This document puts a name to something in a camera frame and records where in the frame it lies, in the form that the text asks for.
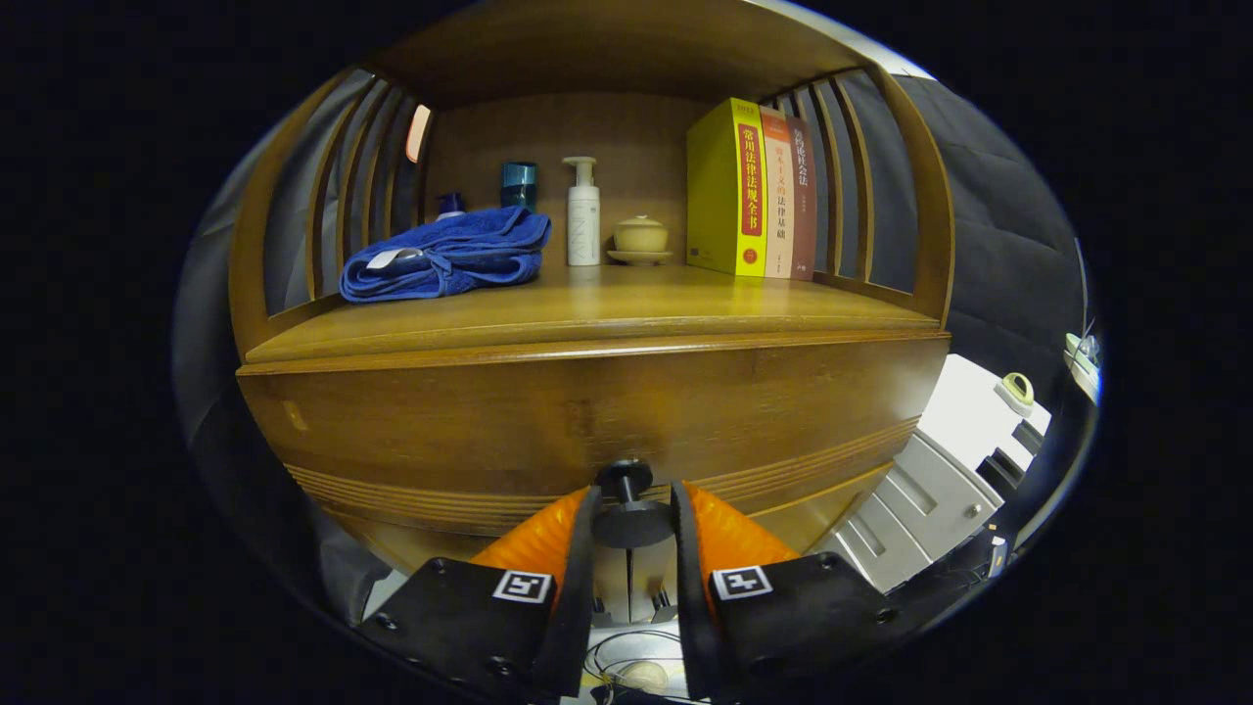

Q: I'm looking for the brown book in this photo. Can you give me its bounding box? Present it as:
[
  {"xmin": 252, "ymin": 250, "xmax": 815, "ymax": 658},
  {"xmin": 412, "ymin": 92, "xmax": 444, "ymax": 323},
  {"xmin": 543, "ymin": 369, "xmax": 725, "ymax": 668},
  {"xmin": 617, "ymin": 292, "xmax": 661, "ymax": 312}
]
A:
[{"xmin": 786, "ymin": 116, "xmax": 818, "ymax": 282}]

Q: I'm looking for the orange white book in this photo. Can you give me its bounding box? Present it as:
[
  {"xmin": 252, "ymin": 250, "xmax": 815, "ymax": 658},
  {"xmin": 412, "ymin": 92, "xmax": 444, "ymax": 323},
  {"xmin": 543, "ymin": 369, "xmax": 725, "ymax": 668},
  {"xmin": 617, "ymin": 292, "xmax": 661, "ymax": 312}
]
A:
[{"xmin": 760, "ymin": 106, "xmax": 796, "ymax": 280}]

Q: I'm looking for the white pump bottle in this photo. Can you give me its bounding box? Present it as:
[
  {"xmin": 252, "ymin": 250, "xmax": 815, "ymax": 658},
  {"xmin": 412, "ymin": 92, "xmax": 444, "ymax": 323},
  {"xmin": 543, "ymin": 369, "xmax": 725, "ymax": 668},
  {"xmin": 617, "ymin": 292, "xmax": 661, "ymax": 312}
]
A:
[{"xmin": 562, "ymin": 156, "xmax": 602, "ymax": 267}]

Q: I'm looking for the beige lidded teacup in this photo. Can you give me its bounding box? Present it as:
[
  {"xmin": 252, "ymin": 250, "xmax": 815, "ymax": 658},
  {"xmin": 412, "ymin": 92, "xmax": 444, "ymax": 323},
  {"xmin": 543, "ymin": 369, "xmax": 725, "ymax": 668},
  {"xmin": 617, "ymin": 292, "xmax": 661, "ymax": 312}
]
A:
[{"xmin": 607, "ymin": 215, "xmax": 674, "ymax": 266}]

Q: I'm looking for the white desk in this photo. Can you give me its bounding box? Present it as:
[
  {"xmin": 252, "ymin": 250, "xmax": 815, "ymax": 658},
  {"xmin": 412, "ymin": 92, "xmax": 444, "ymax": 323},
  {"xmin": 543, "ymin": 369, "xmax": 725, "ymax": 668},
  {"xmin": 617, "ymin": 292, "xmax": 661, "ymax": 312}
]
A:
[{"xmin": 1064, "ymin": 333, "xmax": 1102, "ymax": 402}]

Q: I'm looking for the wooden drawer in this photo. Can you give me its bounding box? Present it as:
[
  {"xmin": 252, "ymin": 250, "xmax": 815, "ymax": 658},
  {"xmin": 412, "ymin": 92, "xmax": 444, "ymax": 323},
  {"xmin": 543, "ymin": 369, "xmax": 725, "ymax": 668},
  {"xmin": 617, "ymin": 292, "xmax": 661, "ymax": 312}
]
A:
[{"xmin": 237, "ymin": 333, "xmax": 952, "ymax": 579}]

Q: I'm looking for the blue towel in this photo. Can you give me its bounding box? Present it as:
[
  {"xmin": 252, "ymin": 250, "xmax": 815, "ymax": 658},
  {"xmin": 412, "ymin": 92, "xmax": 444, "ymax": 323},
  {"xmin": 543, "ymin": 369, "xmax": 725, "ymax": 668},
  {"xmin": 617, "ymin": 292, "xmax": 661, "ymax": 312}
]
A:
[{"xmin": 339, "ymin": 206, "xmax": 553, "ymax": 304}]

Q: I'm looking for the wooden countertop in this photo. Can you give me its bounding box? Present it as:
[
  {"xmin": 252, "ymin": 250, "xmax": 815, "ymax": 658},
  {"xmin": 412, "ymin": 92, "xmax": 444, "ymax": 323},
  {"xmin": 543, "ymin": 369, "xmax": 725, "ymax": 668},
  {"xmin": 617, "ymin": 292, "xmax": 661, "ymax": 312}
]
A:
[{"xmin": 245, "ymin": 259, "xmax": 941, "ymax": 365}]

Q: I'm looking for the black floor cable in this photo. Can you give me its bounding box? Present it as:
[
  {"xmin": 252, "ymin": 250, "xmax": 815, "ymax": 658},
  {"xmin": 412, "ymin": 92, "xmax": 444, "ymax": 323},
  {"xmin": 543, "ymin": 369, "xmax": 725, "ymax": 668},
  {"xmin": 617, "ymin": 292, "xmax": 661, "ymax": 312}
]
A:
[{"xmin": 585, "ymin": 627, "xmax": 686, "ymax": 701}]

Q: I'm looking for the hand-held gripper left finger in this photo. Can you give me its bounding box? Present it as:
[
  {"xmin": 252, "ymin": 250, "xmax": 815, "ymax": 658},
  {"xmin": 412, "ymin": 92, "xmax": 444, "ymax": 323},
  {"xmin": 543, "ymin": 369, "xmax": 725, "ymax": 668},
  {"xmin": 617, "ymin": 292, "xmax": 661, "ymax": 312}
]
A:
[{"xmin": 357, "ymin": 485, "xmax": 603, "ymax": 701}]

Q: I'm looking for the teal cylindrical bottle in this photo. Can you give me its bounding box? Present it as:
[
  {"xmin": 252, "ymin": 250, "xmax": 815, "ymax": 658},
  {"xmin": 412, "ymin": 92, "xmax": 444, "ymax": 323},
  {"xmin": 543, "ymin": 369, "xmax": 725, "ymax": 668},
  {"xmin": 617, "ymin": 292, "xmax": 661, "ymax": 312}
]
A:
[{"xmin": 500, "ymin": 161, "xmax": 539, "ymax": 212}]

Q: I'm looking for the white side cabinet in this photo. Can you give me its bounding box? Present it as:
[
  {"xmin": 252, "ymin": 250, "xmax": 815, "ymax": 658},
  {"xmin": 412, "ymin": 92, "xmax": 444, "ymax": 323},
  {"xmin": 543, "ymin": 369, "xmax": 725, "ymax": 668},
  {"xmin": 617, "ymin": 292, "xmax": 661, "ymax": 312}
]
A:
[{"xmin": 812, "ymin": 352, "xmax": 1053, "ymax": 593}]

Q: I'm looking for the wooden cabinet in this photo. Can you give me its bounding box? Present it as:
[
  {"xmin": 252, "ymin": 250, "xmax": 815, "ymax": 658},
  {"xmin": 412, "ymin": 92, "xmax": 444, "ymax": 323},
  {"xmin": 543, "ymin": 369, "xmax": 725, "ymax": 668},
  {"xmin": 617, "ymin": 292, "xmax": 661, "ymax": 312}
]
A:
[{"xmin": 227, "ymin": 0, "xmax": 955, "ymax": 628}]

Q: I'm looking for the yellow book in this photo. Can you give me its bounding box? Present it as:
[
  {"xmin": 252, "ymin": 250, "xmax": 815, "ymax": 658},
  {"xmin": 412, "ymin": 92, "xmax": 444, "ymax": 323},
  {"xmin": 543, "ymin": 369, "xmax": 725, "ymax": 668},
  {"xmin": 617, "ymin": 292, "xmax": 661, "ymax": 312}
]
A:
[{"xmin": 685, "ymin": 97, "xmax": 768, "ymax": 278}]

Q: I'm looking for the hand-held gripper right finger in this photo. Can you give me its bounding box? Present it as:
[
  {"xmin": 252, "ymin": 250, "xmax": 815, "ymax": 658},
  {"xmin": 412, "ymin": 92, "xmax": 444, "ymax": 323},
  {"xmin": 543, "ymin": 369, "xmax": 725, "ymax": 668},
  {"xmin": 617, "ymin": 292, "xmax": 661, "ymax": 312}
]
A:
[{"xmin": 671, "ymin": 480, "xmax": 902, "ymax": 701}]

